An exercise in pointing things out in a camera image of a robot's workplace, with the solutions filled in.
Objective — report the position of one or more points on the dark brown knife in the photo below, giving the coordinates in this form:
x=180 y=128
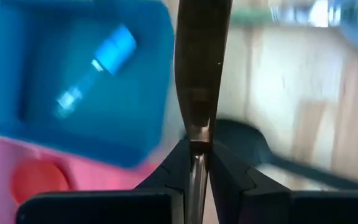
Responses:
x=200 y=62

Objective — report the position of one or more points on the blue mini spatula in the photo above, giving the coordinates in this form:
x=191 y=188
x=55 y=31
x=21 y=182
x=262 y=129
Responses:
x=115 y=49

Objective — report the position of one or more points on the blue plastic bin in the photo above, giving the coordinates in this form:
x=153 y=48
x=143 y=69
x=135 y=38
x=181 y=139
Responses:
x=129 y=124

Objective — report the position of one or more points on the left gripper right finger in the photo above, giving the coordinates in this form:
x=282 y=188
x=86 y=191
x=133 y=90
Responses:
x=244 y=193

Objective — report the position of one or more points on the red spoon with metal shaft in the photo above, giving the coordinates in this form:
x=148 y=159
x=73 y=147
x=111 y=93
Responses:
x=39 y=180

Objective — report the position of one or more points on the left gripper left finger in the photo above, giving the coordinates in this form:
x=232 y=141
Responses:
x=166 y=180

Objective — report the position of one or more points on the pink plastic bin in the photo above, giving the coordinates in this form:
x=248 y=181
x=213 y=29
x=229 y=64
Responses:
x=104 y=177

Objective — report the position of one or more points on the black solid spoon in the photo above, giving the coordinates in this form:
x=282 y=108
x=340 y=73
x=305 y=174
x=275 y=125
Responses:
x=244 y=140

